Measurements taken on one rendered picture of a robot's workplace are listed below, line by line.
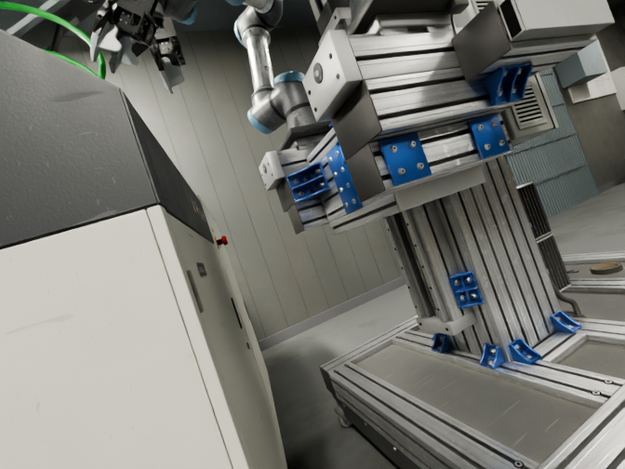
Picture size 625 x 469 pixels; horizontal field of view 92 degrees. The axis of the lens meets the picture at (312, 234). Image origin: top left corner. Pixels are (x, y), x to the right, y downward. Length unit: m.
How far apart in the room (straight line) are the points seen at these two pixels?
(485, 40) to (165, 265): 0.63
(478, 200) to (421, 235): 0.18
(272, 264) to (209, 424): 2.19
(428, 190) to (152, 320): 0.59
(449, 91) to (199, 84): 2.55
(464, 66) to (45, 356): 0.78
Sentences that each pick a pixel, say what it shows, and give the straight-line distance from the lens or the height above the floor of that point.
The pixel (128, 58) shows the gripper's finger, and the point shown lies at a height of 1.26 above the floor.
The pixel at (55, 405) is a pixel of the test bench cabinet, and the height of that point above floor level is 0.60.
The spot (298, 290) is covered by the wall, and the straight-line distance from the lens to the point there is 2.65.
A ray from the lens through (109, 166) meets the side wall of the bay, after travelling 0.46.
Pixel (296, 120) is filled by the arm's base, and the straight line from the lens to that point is 1.10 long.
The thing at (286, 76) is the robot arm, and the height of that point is 1.24.
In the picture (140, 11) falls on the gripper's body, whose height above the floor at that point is 1.29.
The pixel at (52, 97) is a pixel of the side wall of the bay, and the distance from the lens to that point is 0.52.
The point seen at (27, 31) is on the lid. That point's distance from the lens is 1.45.
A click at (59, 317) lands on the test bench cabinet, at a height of 0.69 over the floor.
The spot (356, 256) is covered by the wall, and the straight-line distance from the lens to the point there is 2.88.
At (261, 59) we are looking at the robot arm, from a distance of 1.37.
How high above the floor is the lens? 0.68
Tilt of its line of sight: 1 degrees up
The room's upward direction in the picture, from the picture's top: 19 degrees counter-clockwise
